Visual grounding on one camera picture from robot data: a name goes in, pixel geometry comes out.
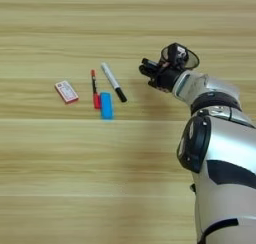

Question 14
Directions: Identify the black mesh pen cup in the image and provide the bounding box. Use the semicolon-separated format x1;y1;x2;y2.
159;43;201;71

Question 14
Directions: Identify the small black box white label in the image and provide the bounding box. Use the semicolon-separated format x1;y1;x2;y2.
166;42;190;70

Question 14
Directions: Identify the red pen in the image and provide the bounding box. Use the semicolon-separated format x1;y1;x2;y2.
90;69;102;110

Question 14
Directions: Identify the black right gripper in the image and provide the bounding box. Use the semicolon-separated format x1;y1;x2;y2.
138;57;184;94

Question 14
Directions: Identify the red white card box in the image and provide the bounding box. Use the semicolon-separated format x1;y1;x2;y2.
54;80;80;105

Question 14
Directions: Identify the blue eraser block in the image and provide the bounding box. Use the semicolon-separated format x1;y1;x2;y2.
99;91;115;121

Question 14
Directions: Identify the white marker black cap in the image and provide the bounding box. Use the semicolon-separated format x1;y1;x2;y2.
100;61;128;104

